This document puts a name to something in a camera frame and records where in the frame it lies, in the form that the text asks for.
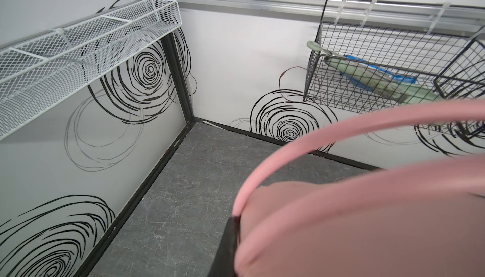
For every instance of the pink headphones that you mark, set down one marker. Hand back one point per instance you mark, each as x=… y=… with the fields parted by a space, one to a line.
x=425 y=219

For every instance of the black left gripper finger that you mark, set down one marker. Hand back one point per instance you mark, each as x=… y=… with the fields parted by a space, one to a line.
x=223 y=263

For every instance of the black wire basket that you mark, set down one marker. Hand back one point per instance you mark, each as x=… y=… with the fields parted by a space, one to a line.
x=438 y=46

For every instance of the clear plastic wall shelf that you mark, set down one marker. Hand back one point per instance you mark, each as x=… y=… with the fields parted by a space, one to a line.
x=40 y=73

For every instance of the green item in basket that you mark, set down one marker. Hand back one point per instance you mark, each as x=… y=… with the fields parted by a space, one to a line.
x=379 y=82

